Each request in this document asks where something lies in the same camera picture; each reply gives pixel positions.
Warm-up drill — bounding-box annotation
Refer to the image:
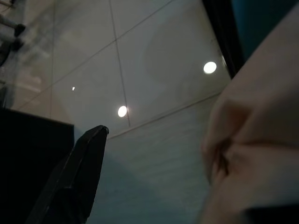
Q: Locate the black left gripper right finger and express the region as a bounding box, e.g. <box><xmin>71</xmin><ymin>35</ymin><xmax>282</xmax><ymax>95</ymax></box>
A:
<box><xmin>242</xmin><ymin>204</ymin><xmax>299</xmax><ymax>224</ymax></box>

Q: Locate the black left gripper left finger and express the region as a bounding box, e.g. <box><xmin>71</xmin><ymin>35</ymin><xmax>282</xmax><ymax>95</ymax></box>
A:
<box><xmin>25</xmin><ymin>125</ymin><xmax>110</xmax><ymax>224</ymax></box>

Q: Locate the pink patterned pillow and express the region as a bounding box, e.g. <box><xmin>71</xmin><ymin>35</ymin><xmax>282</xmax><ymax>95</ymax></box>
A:
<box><xmin>200</xmin><ymin>3</ymin><xmax>299</xmax><ymax>224</ymax></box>

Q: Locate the black low furniture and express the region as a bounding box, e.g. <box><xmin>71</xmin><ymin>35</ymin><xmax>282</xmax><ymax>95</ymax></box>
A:
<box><xmin>0</xmin><ymin>108</ymin><xmax>75</xmax><ymax>224</ymax></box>

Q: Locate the white rack leg black foot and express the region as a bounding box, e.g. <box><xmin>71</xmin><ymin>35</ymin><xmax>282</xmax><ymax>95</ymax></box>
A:
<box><xmin>0</xmin><ymin>15</ymin><xmax>26</xmax><ymax>37</ymax></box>

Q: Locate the black door frame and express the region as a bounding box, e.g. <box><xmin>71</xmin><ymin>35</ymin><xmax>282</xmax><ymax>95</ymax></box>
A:
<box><xmin>202</xmin><ymin>0</ymin><xmax>245</xmax><ymax>79</ymax></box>

